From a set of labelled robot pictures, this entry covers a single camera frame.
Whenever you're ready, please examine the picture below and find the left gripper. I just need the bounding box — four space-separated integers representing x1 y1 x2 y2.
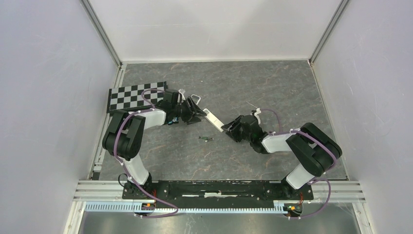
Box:
172 97 207 125

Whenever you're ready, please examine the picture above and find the white long remote control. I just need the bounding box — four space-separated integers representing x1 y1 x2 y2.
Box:
203 108 224 132

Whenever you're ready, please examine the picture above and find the grey white remote control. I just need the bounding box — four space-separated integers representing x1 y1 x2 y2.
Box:
190 94 201 105

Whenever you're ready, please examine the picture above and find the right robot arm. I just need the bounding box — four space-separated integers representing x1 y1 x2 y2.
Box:
221 115 342 199

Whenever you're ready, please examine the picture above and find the green tipped AAA battery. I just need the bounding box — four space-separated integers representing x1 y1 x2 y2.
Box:
198 136 213 142

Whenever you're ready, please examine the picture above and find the black white checkerboard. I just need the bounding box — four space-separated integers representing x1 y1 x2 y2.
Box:
107 81 168 115

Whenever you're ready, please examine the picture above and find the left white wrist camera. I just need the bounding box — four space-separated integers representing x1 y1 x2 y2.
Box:
178 89 186 102

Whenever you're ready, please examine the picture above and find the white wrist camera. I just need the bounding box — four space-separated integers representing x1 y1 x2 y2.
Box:
251 108 262 125
178 89 186 102

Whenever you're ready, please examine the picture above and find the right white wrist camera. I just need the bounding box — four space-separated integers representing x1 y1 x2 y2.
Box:
251 108 262 125

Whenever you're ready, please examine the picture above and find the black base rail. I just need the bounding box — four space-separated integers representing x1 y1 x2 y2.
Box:
122 180 314 209

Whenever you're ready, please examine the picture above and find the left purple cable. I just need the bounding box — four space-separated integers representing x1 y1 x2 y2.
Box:
113 89 180 218

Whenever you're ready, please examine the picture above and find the white slotted cable duct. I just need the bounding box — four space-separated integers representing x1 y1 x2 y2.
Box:
85 201 287 215

